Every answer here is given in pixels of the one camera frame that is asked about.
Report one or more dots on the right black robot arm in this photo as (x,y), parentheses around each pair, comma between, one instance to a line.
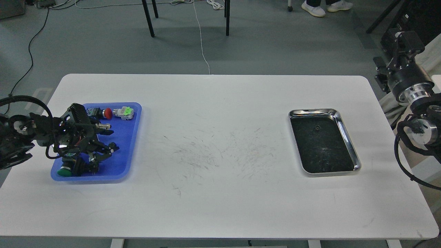
(420,131)

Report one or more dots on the left white sneaker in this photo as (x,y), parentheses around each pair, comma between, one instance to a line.
(314,11)

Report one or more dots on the white sneaker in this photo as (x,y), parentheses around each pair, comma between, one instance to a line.
(314,11)
(340,5)

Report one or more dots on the red push button switch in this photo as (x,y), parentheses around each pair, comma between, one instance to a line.
(99,113)

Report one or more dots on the right white sneaker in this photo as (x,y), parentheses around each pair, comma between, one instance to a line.
(340,5)

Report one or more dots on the black chair leg right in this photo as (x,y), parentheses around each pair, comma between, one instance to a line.
(227,16)

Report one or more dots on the silver metal tray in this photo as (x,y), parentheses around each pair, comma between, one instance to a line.
(329,152)

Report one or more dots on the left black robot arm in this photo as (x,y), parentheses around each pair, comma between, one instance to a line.
(19,132)

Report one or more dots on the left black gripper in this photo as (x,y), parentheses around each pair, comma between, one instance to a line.
(76,133)

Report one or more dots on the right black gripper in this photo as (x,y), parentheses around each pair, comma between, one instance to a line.
(408,82)

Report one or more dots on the blue plastic tray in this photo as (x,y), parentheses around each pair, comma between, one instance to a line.
(116,167)

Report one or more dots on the green push button switch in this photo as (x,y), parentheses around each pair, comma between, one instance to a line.
(70,167)

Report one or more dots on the green grey connector switch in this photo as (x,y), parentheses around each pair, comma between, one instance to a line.
(125,113)

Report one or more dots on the black chair leg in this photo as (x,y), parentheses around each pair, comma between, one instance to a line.
(148,18)
(227,16)

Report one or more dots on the black chair leg left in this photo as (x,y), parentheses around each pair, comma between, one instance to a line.
(148,18)

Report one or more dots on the black switch module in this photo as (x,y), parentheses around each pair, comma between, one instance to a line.
(81,167)

